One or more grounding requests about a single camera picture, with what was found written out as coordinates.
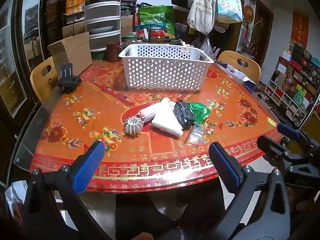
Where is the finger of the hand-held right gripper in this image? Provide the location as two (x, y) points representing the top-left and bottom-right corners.
(257, 135), (292, 163)
(276, 123), (313, 146)

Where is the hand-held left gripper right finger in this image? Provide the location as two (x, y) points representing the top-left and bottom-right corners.
(209, 142), (292, 240)

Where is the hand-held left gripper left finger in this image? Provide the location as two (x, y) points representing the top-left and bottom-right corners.
(24, 140), (113, 240)

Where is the small plastic packet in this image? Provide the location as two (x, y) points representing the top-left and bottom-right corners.
(185, 124), (209, 146)

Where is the green plastic bag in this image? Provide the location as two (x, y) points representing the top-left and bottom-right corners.
(187, 102), (211, 127)

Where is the white ribbed round holder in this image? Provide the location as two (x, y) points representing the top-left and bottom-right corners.
(124, 117), (144, 137)

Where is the black plastic bag roll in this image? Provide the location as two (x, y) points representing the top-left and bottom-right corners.
(174, 101), (195, 128)

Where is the white plastic bag roll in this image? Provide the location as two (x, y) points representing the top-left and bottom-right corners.
(135, 98), (173, 124)

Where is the white perforated plastic basket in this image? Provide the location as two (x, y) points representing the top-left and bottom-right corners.
(118, 44), (215, 91)

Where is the shelf unit with boxes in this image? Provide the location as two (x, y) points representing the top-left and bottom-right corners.
(264, 42), (320, 128)

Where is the black clamp phone holder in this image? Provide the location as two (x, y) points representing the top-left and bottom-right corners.
(57, 63), (82, 94)

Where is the wooden chair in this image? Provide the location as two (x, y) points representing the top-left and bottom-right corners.
(217, 51), (261, 84)
(30, 56), (60, 103)

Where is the open cardboard box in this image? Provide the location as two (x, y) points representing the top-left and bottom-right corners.
(47, 32), (93, 77)

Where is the clear hanging plastic bag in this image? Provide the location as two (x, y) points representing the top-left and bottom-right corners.
(200, 36), (220, 60)

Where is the brown mug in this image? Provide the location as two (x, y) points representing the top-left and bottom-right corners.
(106, 41), (123, 62)

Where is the red round hanging ornament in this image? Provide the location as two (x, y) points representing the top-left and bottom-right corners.
(243, 4), (254, 43)

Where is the dark glass door cabinet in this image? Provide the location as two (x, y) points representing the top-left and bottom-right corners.
(0, 0), (50, 120)

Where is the small glass jar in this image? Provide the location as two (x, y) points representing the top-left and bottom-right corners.
(126, 32), (138, 45)

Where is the blue printed tote bag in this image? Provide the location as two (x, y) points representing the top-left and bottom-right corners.
(214, 0), (243, 23)

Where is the closed cardboard box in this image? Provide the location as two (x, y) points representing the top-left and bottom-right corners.
(121, 15), (134, 39)

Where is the glass jar with red lid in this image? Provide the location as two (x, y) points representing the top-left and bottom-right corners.
(150, 27), (165, 44)

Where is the white canvas tote bag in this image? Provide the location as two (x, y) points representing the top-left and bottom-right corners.
(187, 0), (216, 35)

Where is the plastic drawer tower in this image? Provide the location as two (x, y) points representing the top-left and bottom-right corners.
(84, 0), (122, 53)

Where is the yellow box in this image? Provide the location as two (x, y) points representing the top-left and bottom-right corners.
(65, 0), (84, 15)

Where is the green printed shopping bag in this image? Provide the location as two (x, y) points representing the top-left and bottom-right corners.
(138, 5), (175, 34)

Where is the red wall poster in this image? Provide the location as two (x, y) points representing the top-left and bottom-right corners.
(290, 12), (310, 47)

